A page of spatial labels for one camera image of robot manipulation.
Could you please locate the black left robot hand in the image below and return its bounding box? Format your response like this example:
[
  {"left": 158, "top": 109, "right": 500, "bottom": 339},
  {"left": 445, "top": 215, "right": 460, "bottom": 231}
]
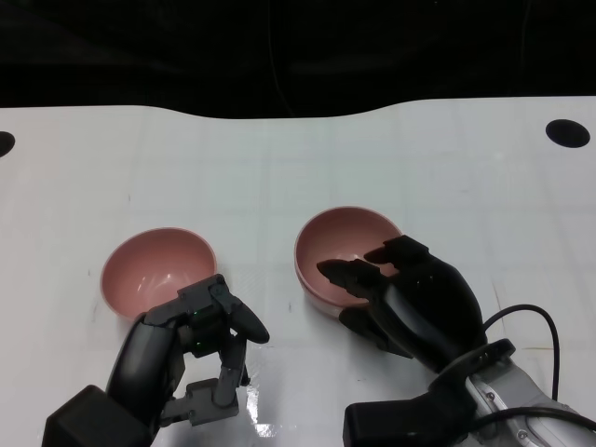
[{"left": 105, "top": 274, "right": 271, "bottom": 429}]

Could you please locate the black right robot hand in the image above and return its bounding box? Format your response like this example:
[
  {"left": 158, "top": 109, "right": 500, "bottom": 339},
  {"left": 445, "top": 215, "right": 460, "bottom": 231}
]
[{"left": 316, "top": 235, "right": 490, "bottom": 374}]

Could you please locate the pink plastic bowl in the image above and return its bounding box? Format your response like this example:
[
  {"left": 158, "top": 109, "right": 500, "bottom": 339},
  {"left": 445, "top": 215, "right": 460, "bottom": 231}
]
[
  {"left": 297, "top": 274, "right": 373, "bottom": 320},
  {"left": 100, "top": 226, "right": 218, "bottom": 322},
  {"left": 293, "top": 206, "right": 405, "bottom": 311}
]

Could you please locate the black backdrop cloth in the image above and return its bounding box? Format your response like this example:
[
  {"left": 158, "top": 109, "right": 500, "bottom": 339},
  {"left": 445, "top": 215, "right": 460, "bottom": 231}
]
[{"left": 0, "top": 0, "right": 596, "bottom": 120}]

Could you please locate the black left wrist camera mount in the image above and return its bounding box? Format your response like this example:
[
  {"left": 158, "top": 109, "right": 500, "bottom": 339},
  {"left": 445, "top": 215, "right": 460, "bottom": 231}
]
[{"left": 42, "top": 385, "right": 159, "bottom": 447}]

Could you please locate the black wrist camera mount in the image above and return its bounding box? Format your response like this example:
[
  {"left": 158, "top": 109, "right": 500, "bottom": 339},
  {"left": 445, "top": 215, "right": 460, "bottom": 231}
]
[
  {"left": 343, "top": 338, "right": 517, "bottom": 447},
  {"left": 42, "top": 385, "right": 159, "bottom": 447}
]

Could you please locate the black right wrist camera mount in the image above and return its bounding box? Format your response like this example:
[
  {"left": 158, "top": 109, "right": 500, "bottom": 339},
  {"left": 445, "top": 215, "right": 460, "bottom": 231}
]
[{"left": 343, "top": 338, "right": 517, "bottom": 447}]

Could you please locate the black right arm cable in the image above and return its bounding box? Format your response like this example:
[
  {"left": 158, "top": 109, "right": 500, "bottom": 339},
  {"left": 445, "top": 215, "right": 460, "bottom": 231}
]
[{"left": 481, "top": 305, "right": 561, "bottom": 401}]

